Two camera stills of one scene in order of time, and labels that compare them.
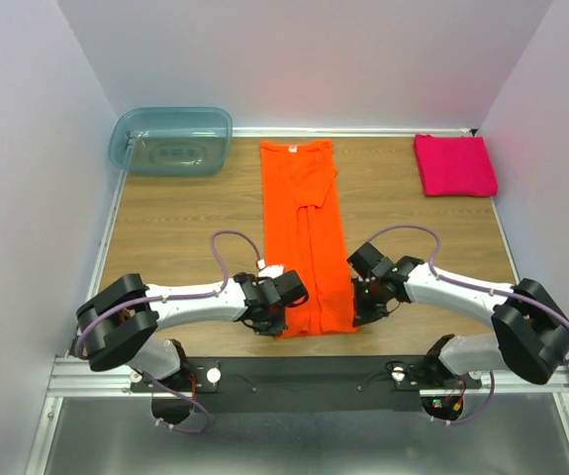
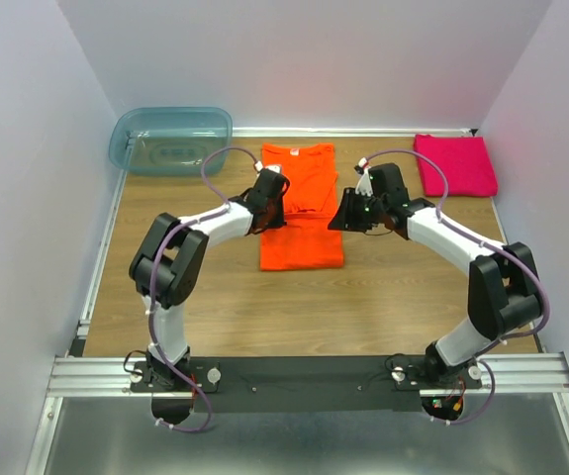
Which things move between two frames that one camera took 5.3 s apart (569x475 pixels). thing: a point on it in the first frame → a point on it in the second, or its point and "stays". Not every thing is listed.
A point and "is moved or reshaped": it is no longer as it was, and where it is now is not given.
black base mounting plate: x=297 y=384 stays
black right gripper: x=361 y=313 → x=344 y=219
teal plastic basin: x=171 y=142 stays
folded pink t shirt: x=455 y=166 stays
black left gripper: x=275 y=329 → x=278 y=222
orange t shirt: x=303 y=231 is moved or reshaped
